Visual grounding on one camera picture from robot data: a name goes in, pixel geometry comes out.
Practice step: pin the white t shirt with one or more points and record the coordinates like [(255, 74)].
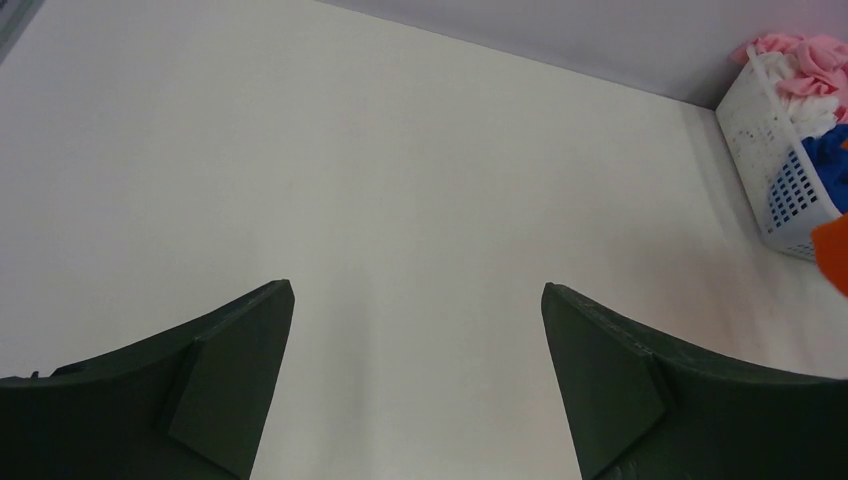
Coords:
[(812, 115)]

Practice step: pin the orange t shirt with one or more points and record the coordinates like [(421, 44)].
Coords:
[(829, 242)]

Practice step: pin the pink t shirt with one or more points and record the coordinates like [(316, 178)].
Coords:
[(822, 59)]

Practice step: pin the blue t shirt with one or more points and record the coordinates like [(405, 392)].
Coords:
[(828, 155)]

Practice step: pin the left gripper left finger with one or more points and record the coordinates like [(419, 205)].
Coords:
[(190, 402)]

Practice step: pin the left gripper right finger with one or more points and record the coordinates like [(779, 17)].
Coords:
[(642, 404)]

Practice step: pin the white plastic laundry basket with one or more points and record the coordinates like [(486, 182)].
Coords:
[(783, 189)]

